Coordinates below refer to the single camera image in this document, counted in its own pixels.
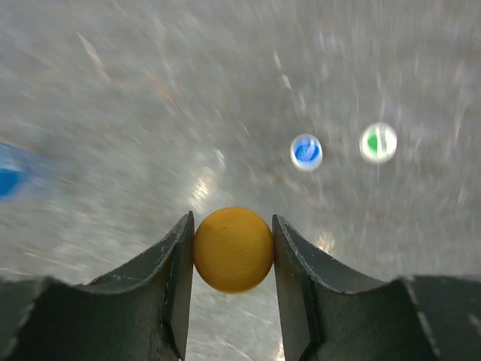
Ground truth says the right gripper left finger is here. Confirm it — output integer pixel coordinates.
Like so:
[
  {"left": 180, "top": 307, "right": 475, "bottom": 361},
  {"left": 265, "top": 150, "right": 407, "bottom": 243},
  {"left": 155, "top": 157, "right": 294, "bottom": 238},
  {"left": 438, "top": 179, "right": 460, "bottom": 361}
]
[{"left": 1, "top": 213, "right": 195, "bottom": 360}]

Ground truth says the clear bottle blue cap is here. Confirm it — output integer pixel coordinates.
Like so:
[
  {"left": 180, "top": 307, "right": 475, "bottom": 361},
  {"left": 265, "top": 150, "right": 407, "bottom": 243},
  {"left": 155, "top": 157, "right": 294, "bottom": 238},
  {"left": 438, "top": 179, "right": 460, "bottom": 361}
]
[{"left": 1, "top": 142, "right": 32, "bottom": 200}]

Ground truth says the orange bottle cap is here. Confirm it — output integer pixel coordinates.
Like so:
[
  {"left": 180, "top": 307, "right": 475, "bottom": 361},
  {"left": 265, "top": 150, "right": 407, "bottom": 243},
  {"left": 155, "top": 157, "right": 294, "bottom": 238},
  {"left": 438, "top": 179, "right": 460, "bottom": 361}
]
[{"left": 192, "top": 207, "right": 274, "bottom": 294}]

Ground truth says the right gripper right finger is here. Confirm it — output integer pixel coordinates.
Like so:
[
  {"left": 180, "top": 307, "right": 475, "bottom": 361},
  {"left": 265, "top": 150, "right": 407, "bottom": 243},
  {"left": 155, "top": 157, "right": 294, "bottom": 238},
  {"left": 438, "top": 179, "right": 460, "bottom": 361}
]
[{"left": 272, "top": 215, "right": 480, "bottom": 360}]

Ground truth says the blue pocari bottle cap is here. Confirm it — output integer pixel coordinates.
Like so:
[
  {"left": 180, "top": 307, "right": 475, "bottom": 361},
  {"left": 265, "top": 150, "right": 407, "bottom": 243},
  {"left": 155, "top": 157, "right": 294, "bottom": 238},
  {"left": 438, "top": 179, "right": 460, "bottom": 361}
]
[{"left": 289, "top": 134, "right": 323, "bottom": 171}]

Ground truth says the white green bottle cap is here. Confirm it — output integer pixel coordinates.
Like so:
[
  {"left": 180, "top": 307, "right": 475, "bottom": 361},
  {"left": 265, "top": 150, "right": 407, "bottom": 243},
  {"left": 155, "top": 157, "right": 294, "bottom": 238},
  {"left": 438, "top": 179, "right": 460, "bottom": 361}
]
[{"left": 359, "top": 123, "right": 398, "bottom": 164}]

